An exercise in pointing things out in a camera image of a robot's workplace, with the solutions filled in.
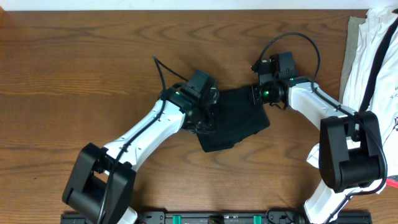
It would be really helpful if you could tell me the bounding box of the black polo shirt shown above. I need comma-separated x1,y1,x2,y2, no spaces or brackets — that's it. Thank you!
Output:
197,85,270,152

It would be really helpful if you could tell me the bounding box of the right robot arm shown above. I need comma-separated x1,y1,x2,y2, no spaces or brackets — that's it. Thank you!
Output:
251,77,387,223

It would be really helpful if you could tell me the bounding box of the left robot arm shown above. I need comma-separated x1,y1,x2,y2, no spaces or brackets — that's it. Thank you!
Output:
62,83,220,223

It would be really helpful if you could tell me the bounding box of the beige cloth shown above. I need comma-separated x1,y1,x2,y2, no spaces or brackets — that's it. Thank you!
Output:
338,16,366,103

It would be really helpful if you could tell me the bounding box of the white crumpled garment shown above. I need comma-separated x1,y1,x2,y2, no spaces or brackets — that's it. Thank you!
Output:
307,8,397,178

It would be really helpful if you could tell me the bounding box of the black red sock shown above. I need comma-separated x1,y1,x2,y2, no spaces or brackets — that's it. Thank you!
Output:
386,175,398,189

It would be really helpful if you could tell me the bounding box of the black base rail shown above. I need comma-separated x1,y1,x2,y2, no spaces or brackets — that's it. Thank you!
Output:
60,211,373,224

